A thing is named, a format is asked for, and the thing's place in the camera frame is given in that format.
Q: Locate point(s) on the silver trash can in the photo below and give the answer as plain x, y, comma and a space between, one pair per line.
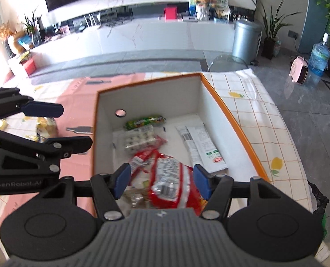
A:
245, 44

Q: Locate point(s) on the clear glass stool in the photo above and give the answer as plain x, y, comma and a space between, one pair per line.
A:
226, 61

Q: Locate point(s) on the red bar snack packet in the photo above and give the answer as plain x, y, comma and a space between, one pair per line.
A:
142, 158

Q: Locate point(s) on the red storage box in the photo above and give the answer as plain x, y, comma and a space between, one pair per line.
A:
28, 66

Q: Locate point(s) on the dried orange flowers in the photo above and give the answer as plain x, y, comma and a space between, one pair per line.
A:
5, 32

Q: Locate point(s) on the yellow green chip bag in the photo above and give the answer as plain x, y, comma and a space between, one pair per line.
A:
46, 126

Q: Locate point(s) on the orange cardboard box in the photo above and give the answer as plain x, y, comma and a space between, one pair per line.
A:
153, 94

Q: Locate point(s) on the white router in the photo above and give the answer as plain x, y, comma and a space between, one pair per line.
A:
91, 20

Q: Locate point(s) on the yellow white snack packet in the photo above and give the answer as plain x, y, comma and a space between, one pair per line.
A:
137, 197

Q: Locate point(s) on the white marble media console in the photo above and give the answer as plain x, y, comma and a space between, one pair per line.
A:
131, 41

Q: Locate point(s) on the yellow plush toy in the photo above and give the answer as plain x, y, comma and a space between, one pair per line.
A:
17, 44

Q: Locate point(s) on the plant in glass vase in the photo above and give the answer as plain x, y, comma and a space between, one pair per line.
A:
33, 29

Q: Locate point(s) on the round paper fan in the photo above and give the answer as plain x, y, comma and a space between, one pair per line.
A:
221, 5

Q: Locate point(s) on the pink heater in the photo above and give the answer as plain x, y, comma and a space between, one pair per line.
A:
299, 69

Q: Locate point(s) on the red noodle snack packet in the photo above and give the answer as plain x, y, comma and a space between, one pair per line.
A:
196, 204

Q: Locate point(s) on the white long snack packet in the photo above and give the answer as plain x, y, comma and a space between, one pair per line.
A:
203, 147

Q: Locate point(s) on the clear bag of white balls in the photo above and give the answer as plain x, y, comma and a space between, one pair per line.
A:
140, 139

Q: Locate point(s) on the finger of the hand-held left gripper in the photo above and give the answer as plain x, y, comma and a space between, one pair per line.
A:
42, 109
56, 145

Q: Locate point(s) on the black trash bag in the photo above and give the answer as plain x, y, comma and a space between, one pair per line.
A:
317, 197

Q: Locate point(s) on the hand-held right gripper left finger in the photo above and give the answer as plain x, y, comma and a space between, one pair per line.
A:
121, 180

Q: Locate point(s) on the potted plant with long leaves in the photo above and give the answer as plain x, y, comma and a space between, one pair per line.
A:
270, 41

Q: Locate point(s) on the blue water bottle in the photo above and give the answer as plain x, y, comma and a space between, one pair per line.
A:
319, 57

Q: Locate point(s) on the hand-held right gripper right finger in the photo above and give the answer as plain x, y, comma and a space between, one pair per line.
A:
202, 181

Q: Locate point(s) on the green candy tube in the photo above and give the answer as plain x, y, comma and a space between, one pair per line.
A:
145, 122

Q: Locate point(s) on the small red box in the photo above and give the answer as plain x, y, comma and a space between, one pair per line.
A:
171, 12

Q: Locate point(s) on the red white snack packet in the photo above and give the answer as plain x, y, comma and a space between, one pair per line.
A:
167, 180

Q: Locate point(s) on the checked lemon print tablecloth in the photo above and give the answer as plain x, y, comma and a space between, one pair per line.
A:
265, 111

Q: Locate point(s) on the pink table runner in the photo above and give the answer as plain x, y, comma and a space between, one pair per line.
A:
76, 100

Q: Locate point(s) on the white flower basket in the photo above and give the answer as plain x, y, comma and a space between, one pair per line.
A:
202, 13

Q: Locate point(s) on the teddy bear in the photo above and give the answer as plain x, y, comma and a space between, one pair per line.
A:
203, 0

